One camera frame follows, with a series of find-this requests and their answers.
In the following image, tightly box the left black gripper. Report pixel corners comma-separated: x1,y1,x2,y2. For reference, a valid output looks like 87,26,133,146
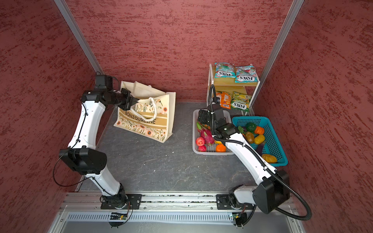
108,87,141,111

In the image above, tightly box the pink dragon fruit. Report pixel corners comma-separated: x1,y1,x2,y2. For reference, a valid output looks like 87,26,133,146
196,122,215,145

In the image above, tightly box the cream floral tote bag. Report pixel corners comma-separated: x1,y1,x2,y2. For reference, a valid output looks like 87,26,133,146
114,81,176,143

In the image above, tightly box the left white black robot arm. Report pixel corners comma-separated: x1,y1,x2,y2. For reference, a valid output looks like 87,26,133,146
58,87,138,209

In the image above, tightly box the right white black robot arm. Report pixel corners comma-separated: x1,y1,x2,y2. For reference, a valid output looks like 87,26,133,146
196,109,290,214

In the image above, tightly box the orange snack bag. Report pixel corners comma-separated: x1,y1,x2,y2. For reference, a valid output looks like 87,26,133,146
216,91,232,109

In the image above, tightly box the green Fox's candy bag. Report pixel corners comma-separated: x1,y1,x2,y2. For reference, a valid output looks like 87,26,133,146
231,91,252,112

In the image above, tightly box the teal Fox's candy bag left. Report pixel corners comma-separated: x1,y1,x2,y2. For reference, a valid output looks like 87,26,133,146
214,62,236,78

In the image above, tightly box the teal fox's candy bag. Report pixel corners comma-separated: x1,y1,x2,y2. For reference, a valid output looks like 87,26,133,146
235,64,258,83
214,62,236,78

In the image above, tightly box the teal Fox's candy bag right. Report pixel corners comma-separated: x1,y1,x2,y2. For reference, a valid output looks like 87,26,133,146
235,64,258,83

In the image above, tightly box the red apple front left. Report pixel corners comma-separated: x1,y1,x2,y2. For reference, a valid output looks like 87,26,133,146
195,137,205,147

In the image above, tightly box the small red fruit front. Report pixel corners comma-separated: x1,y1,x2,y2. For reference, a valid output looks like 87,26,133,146
198,145,207,152

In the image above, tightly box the white plastic fruit basket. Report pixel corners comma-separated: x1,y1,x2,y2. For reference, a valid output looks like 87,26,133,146
192,109,234,156

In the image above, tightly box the orange fruit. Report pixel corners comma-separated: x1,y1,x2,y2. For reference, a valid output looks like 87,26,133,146
215,144,227,152

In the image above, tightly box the white wooden two-tier shelf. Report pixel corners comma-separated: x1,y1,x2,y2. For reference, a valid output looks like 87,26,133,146
208,64,260,116

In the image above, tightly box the green bell pepper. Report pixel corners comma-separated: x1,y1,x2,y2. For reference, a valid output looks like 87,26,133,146
246,122,257,133

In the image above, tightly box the brown kiwi potato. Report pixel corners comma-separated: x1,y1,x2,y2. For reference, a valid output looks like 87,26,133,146
244,131,255,144

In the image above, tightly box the orange bell pepper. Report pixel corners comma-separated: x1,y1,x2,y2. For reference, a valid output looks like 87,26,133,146
254,126,265,135

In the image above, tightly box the yellow bell pepper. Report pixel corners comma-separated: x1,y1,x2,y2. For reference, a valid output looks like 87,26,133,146
254,135,265,145

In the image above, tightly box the purple eggplant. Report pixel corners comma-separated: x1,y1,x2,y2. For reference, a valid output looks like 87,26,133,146
255,142,265,157

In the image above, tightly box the teal plastic vegetable basket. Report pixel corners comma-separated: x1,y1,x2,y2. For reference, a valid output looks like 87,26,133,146
232,116,288,167

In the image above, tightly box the yellow potato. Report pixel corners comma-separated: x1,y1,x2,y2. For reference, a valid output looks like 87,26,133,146
261,154,277,164

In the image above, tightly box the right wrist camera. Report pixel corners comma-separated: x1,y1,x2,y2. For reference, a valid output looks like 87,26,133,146
209,97,224,119

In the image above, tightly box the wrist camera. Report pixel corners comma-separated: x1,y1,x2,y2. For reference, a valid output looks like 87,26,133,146
209,97,224,119
94,75,114,91

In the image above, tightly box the black corrugated cable conduit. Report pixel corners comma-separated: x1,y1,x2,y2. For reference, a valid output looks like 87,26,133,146
208,84,312,221

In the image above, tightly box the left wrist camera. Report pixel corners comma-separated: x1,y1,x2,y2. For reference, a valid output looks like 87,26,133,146
94,75,114,91

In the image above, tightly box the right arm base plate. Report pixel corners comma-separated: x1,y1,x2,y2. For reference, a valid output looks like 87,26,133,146
216,194,254,211

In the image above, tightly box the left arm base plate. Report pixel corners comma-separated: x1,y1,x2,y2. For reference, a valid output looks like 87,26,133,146
100,194,142,210

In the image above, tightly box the aluminium rail frame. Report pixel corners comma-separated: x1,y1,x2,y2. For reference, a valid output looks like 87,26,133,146
49,192,305,233

